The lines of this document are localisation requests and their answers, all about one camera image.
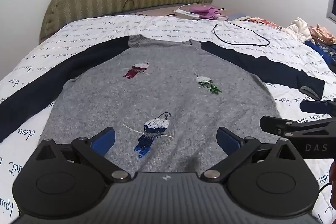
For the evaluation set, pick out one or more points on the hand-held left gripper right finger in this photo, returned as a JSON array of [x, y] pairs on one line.
[[227, 140]]

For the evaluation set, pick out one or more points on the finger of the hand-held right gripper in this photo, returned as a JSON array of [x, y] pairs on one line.
[[313, 106], [278, 126]]

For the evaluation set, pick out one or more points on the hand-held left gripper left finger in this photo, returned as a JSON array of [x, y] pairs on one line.
[[103, 140]]

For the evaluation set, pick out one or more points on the grey sweater with navy sleeves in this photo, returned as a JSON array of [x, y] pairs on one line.
[[162, 98]]

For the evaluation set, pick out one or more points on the person's right hand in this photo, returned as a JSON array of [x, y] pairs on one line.
[[334, 195]]

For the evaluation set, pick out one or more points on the blue patterned cloth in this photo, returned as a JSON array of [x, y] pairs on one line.
[[324, 52]]

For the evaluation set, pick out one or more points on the peach cloth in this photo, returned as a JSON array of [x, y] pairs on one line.
[[324, 33]]

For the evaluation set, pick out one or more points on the cream cloth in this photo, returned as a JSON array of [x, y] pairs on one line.
[[299, 27]]

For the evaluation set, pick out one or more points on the floral patterned cloth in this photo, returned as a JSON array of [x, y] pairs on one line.
[[265, 22]]

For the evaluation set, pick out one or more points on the white script-printed blanket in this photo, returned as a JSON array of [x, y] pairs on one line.
[[34, 56]]

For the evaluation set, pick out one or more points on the grey-blue cloth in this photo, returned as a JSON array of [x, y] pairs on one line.
[[240, 16]]

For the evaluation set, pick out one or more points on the purple cloth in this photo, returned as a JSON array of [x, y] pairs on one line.
[[207, 11]]

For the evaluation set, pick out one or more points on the white power strip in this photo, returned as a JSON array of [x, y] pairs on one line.
[[187, 14]]

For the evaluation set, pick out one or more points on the brown bed sheet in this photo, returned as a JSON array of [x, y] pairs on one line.
[[157, 13]]

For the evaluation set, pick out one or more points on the dark window frame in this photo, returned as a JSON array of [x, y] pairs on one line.
[[332, 12]]

